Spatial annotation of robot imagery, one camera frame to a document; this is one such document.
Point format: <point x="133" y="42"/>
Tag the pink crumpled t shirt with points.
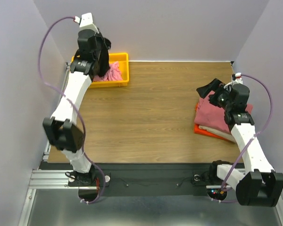
<point x="113" y="74"/>

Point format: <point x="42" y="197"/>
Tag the aluminium left side rail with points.
<point x="52" y="127"/>

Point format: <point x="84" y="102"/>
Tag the electronics board with leds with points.
<point x="218" y="192"/>

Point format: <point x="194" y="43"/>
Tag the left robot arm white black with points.
<point x="71" y="141"/>

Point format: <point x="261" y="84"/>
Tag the left white knob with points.
<point x="107" y="178"/>

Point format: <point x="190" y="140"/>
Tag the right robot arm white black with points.
<point x="260" y="184"/>

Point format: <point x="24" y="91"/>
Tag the yellow plastic bin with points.
<point x="123" y="59"/>

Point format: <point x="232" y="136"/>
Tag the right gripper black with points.
<point x="215" y="93"/>

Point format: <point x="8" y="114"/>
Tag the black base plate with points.
<point x="159" y="179"/>

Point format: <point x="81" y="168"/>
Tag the folded cream t shirt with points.
<point x="218" y="133"/>

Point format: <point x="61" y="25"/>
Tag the right silver knob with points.
<point x="197" y="178"/>

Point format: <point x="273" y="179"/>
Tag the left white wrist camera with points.
<point x="86" y="22"/>

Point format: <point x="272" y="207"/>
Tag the aluminium front rail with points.
<point x="54" y="179"/>

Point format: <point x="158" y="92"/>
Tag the black t shirt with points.
<point x="105" y="45"/>

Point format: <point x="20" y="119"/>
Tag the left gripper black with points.
<point x="97" y="36"/>

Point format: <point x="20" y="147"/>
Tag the aluminium rail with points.
<point x="52" y="127"/>
<point x="54" y="179"/>

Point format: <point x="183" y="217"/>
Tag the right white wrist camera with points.
<point x="236" y="79"/>

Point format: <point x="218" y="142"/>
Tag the folded orange t shirt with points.
<point x="219" y="116"/>

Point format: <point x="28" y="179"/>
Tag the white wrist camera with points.
<point x="86" y="22"/>
<point x="236" y="79"/>

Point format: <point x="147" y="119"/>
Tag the folded dusty red t shirt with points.
<point x="208" y="117"/>

